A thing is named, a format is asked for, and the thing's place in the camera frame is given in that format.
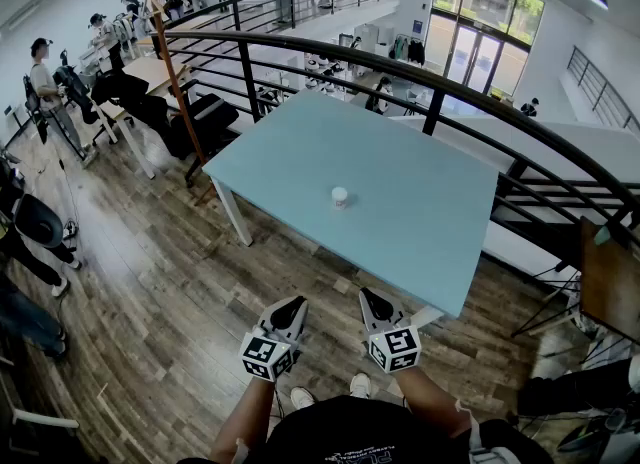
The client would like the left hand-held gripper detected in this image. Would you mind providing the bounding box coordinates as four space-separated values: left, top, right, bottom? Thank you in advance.
239 295 309 383

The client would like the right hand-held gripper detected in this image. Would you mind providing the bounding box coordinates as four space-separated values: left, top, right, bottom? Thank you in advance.
358 287 422 374

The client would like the person's right forearm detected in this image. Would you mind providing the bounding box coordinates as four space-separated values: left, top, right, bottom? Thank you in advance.
394 366 474 441

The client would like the person's left forearm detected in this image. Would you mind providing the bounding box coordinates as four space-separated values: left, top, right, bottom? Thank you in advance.
209 376 277 463

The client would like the white table leg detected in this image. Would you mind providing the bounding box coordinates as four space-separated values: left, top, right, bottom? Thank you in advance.
212 176 254 247
409 304 446 329

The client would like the person's right white shoe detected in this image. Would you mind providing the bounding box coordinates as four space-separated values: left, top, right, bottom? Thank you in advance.
348 372 372 399

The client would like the person's white shoe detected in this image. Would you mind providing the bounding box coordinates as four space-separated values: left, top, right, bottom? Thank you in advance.
348 372 372 399
289 385 316 411

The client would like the person's left white shoe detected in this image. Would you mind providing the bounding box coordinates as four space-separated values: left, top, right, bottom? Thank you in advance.
289 385 316 411

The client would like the person's black t-shirt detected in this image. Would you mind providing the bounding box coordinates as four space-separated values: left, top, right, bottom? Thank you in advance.
177 394 554 464

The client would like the black office chair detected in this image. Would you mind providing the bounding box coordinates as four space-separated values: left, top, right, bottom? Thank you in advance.
169 93 240 188

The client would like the brown wooden table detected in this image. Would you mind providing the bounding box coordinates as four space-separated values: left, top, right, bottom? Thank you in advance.
509 216 640 344

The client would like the black curved metal railing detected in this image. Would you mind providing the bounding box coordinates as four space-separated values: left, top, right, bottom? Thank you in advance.
164 29 640 273

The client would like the clothes rack with dark clothes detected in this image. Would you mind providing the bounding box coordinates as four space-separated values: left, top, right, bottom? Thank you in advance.
389 34 427 68

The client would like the brown wooden coat stand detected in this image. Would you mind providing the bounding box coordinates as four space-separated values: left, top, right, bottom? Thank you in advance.
130 0 217 206

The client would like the glass entrance door with windows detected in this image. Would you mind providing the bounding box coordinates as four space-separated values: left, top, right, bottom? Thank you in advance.
424 0 546 98

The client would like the white cabinet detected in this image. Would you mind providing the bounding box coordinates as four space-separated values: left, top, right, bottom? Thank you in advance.
353 23 396 56

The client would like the light wooden desk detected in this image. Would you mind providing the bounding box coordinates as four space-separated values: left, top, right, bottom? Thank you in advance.
92 55 194 181

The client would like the black straight metal railing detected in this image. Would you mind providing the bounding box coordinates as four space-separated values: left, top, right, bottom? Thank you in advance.
164 0 399 33

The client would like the black stair railing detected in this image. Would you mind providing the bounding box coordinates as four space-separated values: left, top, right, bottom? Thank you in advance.
567 45 640 136

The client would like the white metal frame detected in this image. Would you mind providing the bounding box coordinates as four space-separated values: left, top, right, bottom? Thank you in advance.
9 408 80 429

